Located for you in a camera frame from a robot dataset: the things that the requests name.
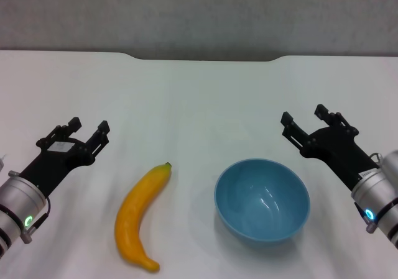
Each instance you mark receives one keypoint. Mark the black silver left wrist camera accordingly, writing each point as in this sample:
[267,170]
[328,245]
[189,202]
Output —
[1,166]

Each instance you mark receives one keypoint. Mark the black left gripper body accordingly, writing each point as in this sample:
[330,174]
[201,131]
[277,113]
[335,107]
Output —
[56,161]

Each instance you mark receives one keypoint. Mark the yellow banana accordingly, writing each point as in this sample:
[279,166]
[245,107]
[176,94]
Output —
[136,210]

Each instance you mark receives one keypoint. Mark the blue bowl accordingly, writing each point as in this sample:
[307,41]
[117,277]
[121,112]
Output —
[261,204]

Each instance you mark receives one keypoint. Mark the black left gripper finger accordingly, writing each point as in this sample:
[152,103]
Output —
[99,139]
[63,129]

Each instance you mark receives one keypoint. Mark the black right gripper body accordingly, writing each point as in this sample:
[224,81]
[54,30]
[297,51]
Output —
[339,154]

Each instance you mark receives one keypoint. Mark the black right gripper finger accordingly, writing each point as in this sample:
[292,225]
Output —
[293,131]
[334,117]

